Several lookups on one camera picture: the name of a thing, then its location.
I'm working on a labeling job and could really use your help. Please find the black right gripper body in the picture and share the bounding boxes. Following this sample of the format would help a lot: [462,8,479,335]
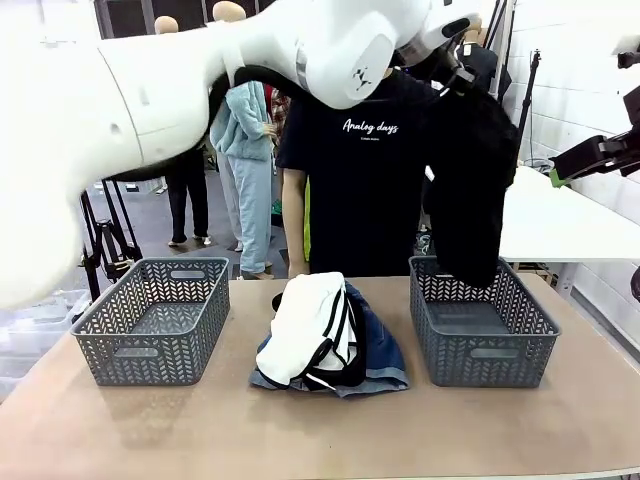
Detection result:
[621,84,640,122]

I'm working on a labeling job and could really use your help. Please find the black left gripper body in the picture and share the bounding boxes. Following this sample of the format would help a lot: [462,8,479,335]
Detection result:
[432,47,479,96]

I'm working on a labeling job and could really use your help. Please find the blue denim shorts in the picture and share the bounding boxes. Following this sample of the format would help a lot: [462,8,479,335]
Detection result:
[248,282,411,400]

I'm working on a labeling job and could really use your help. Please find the white garment black trim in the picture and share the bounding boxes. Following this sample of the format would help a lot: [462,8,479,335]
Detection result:
[255,272,359,391]

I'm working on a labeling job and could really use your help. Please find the person's right forearm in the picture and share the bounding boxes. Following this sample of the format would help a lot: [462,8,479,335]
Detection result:
[282,192,307,279]

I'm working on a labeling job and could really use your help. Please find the mannequin in black top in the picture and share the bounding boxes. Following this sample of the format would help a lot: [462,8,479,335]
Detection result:
[459,14,514,101]

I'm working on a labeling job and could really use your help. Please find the white table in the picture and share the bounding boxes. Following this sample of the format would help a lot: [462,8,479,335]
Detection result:
[499,164,640,301]

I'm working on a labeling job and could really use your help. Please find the black light stand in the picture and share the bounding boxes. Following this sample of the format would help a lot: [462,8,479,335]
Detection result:
[514,48,544,169]

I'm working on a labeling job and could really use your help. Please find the person in black T-shirt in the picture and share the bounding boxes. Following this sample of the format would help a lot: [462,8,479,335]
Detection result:
[276,64,444,279]

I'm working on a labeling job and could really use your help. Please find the mannequin plaid shirt grey hood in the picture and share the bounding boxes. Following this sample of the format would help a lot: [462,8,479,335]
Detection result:
[263,84,292,146]

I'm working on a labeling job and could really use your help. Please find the grey plastic lattice basket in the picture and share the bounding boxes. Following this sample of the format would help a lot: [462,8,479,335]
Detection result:
[69,256,231,388]
[408,254,562,389]

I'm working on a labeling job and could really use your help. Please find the neon green cloth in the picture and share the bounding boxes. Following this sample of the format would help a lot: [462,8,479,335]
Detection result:
[303,177,312,264]

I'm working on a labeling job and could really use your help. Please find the mannequin in light blue fleece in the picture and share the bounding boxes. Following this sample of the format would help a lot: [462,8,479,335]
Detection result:
[209,0,277,280]

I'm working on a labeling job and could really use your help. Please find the mannequin in beige jacket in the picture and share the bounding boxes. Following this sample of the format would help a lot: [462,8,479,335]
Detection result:
[153,14,211,247]

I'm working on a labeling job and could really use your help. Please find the clear plastic storage bin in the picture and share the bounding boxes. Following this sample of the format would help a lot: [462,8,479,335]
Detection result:
[0,289,91,401]

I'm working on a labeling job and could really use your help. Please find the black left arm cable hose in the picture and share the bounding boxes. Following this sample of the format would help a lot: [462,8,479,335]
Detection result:
[102,64,321,184]

